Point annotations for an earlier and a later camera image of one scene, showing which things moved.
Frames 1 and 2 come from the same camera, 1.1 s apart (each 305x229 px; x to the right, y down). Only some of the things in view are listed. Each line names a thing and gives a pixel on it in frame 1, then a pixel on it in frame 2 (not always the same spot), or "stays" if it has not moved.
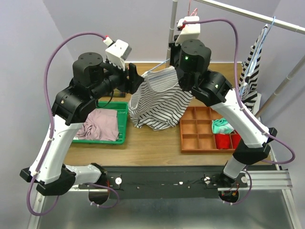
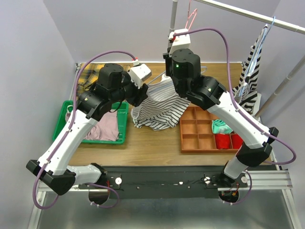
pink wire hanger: [195, 11] stays
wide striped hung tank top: [248, 84] stays
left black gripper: [131, 78] -> [142, 94]
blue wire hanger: [160, 64] -> [164, 71]
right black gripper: [174, 48] -> [167, 58]
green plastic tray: [122, 110] stays
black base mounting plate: [172, 182] stays
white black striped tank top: [159, 101] stays
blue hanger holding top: [258, 48] stays
